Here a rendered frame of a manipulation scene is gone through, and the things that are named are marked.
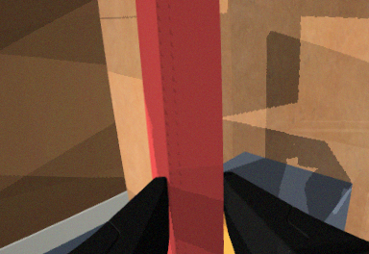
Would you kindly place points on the red box lid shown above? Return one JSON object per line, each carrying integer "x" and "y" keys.
{"x": 179, "y": 48}

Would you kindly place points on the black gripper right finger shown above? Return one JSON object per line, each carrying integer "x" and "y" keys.
{"x": 260, "y": 223}

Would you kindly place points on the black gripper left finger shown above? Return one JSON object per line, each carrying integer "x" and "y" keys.
{"x": 140, "y": 227}

